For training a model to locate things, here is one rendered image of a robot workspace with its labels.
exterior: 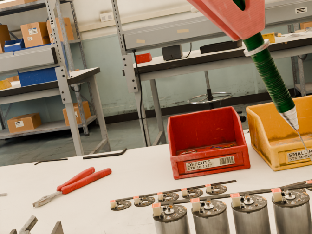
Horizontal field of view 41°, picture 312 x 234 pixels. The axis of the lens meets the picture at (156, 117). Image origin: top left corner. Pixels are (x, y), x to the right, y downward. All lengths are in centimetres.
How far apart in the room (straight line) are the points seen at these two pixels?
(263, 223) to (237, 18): 14
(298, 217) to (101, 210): 26
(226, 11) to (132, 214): 29
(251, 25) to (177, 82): 445
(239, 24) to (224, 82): 443
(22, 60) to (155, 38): 86
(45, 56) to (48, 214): 224
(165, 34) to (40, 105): 290
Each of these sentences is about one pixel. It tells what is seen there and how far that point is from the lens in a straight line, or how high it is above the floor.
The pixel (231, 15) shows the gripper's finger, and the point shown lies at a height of 94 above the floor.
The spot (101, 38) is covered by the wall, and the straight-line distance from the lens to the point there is 480.
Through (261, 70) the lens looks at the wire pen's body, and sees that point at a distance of 26.
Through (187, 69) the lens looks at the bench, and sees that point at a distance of 259.
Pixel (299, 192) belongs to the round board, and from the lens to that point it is 31.
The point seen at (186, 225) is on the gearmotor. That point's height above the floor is 80.
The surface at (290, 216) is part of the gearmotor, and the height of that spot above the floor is 80.
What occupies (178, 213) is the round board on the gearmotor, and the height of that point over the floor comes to 81.
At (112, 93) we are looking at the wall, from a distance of 484.
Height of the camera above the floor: 94
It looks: 11 degrees down
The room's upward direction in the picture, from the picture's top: 11 degrees counter-clockwise
